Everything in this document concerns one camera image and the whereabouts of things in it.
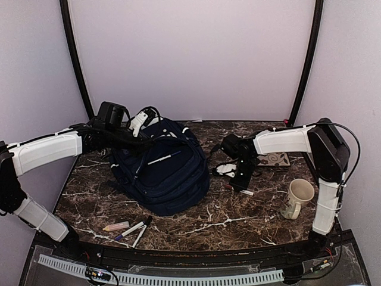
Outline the navy blue student backpack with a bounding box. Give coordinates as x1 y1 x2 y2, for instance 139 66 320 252
108 118 210 216

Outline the cream ceramic mug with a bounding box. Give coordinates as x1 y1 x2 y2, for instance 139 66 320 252
280 179 315 220

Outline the white marker blue cap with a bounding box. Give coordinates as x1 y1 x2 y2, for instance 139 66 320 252
147 150 182 166

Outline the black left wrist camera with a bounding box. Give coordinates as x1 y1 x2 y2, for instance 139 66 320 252
129 108 157 138

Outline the black left corner frame post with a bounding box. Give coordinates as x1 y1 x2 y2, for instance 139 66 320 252
59 0 95 120

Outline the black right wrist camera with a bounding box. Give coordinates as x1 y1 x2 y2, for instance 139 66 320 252
212 163 236 178

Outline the floral patterned notebook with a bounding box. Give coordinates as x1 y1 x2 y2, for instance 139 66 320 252
258 153 291 167

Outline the black front table rail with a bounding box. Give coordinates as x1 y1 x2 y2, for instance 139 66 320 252
24 230 361 273

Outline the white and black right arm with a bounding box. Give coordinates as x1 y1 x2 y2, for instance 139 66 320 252
221 118 351 235

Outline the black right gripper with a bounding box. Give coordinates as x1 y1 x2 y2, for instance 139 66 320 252
229 157 257 192

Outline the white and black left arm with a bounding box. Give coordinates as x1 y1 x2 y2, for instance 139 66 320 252
1 102 161 260

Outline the black corner frame post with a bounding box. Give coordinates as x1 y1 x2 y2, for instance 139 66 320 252
288 0 324 126
59 0 95 120

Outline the white marker purple cap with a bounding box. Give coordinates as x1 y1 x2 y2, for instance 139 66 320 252
115 217 151 241

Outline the black right corner frame post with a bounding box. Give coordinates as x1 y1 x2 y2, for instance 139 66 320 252
288 0 324 126

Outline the grey slotted cable duct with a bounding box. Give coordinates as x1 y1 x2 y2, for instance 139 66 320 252
37 254 284 285

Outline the white marker red cap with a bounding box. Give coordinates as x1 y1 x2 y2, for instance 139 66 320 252
224 184 254 196

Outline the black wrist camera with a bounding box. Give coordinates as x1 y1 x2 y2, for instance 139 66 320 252
212 163 236 178
129 108 157 138

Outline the white marker black cap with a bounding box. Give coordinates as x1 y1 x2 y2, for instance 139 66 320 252
132 216 152 248

